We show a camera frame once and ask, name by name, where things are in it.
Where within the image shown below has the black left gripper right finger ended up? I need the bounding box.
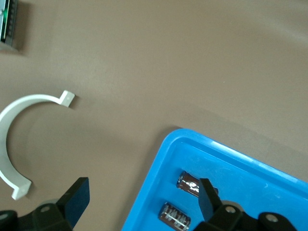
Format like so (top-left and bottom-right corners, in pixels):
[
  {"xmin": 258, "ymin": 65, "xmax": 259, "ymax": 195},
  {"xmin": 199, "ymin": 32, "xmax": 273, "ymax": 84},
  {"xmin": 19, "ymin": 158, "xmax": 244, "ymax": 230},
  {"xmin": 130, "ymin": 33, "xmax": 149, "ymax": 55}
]
[{"xmin": 192, "ymin": 178, "xmax": 298, "ymax": 231}]

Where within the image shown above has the white half-ring pipe clamp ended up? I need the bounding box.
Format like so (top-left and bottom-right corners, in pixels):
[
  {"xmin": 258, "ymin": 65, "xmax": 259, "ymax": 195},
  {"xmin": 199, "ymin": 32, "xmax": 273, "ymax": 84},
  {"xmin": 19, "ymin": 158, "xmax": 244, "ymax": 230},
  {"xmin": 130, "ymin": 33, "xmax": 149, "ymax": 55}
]
[{"xmin": 0, "ymin": 90, "xmax": 76, "ymax": 201}]

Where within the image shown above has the blue plastic tray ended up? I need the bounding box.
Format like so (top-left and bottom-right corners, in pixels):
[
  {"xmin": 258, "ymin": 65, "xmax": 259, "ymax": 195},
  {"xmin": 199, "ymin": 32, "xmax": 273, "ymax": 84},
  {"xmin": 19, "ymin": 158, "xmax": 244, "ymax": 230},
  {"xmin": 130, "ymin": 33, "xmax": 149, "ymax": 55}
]
[{"xmin": 120, "ymin": 128, "xmax": 308, "ymax": 231}]

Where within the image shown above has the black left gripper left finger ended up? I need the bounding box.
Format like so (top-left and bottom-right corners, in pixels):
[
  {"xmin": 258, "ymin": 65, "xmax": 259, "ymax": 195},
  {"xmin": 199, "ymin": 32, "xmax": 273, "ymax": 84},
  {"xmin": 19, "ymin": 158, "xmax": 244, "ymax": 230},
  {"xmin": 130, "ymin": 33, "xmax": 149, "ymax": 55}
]
[{"xmin": 0, "ymin": 177, "xmax": 90, "ymax": 231}]

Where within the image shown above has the brown glossy electrolytic capacitor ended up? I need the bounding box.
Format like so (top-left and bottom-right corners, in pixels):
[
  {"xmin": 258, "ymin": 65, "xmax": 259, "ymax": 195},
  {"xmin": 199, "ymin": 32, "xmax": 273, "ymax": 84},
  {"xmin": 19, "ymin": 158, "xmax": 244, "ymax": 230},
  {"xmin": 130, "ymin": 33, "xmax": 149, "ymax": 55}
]
[{"xmin": 177, "ymin": 170, "xmax": 219, "ymax": 198}]

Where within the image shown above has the aluminium plate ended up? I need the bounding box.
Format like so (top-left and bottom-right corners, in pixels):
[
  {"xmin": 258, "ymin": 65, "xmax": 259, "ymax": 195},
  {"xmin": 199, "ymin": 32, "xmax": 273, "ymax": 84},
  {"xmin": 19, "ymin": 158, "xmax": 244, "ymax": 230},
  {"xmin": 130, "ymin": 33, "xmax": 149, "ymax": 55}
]
[{"xmin": 0, "ymin": 0, "xmax": 20, "ymax": 52}]

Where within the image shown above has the dark striped electrolytic capacitor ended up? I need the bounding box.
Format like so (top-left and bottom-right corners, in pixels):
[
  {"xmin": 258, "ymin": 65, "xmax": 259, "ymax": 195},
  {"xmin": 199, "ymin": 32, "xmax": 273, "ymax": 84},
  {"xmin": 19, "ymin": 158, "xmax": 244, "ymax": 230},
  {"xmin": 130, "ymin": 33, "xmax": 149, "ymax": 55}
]
[{"xmin": 158, "ymin": 201, "xmax": 193, "ymax": 231}]

